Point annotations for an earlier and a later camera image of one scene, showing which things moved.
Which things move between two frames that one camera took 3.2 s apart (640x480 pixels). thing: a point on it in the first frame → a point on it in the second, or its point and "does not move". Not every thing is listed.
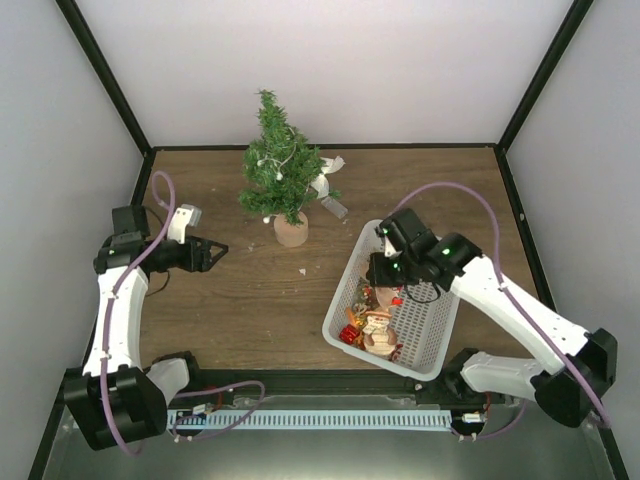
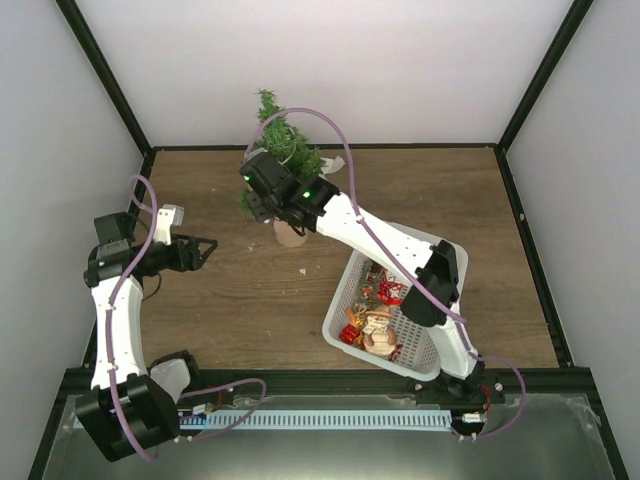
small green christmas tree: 281,169 does not move
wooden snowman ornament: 379,339 does not move
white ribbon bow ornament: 320,183 does not move
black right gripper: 377,274 → 260,213
